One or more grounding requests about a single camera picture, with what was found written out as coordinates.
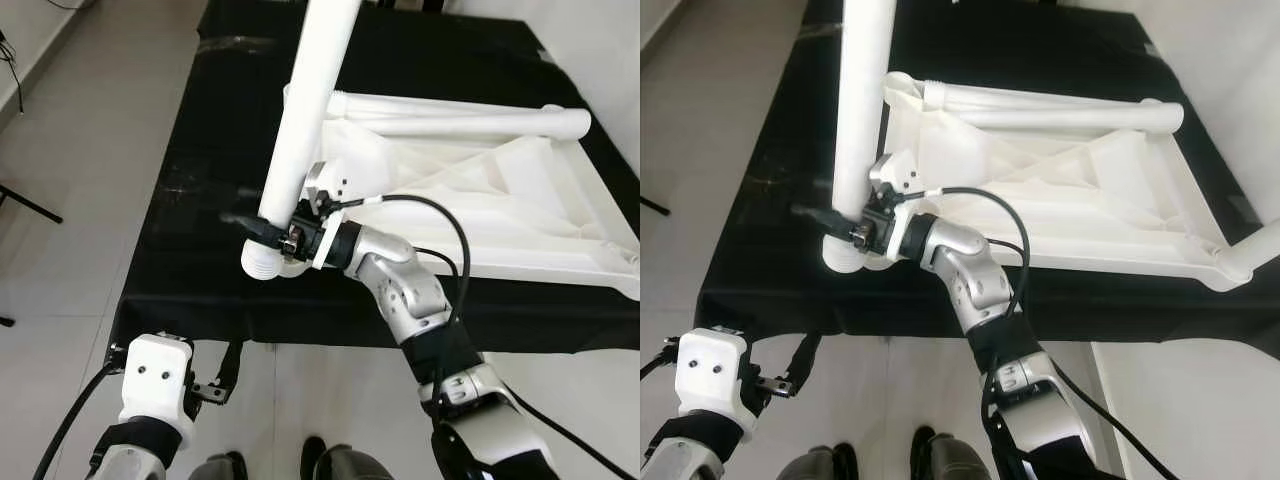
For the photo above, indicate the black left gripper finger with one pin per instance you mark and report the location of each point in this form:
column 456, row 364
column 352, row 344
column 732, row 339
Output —
column 234, row 365
column 806, row 360

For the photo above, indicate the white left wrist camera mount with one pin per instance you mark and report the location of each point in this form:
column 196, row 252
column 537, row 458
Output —
column 712, row 380
column 155, row 385

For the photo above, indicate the white plastic table leg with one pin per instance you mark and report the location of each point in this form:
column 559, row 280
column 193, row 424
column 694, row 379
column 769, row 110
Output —
column 862, row 100
column 480, row 120
column 1255, row 250
column 310, row 100
column 1070, row 112

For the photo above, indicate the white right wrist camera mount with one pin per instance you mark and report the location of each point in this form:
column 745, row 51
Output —
column 328, row 178
column 895, row 170

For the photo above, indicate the black stool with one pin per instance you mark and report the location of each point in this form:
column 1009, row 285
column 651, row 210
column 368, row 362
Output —
column 410, row 5

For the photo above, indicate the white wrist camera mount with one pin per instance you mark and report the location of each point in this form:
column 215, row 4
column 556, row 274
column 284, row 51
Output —
column 895, row 170
column 328, row 178
column 155, row 385
column 712, row 380

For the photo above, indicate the black tablecloth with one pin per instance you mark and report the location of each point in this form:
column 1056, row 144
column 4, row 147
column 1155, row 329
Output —
column 770, row 250
column 200, row 250

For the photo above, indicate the black tripod stand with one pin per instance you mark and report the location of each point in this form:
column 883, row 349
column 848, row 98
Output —
column 30, row 203
column 655, row 206

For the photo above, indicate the white plastic table top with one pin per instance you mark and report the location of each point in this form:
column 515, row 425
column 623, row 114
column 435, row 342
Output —
column 520, row 210
column 1100, row 200

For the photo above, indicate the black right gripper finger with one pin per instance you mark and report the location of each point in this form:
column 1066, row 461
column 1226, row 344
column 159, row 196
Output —
column 820, row 216
column 252, row 224

